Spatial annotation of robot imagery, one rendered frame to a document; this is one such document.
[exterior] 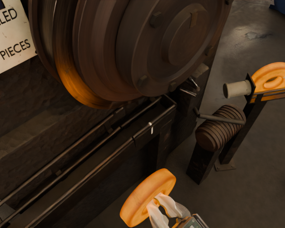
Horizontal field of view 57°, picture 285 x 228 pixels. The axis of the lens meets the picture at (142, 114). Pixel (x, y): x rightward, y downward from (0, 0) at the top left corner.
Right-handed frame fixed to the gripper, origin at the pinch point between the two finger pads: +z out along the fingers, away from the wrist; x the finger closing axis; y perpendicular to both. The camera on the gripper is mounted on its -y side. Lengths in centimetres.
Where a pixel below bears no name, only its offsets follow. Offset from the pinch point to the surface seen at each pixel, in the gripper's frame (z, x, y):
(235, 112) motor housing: -1, -59, -32
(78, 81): 25.4, 1.0, 16.2
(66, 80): 25.9, 3.0, 17.9
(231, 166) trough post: -25, -68, -79
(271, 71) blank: 3, -64, -8
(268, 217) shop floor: -54, -59, -72
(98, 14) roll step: 27.1, -4.3, 29.2
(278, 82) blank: -2, -70, -14
